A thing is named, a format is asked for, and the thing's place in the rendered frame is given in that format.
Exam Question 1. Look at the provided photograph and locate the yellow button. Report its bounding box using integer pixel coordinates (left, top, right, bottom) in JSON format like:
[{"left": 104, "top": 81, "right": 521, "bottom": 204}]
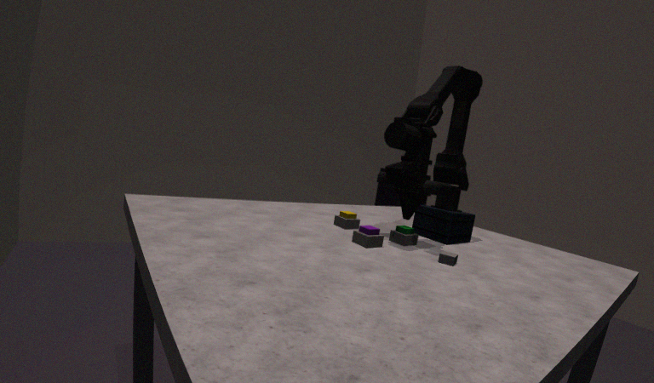
[{"left": 334, "top": 211, "right": 360, "bottom": 230}]

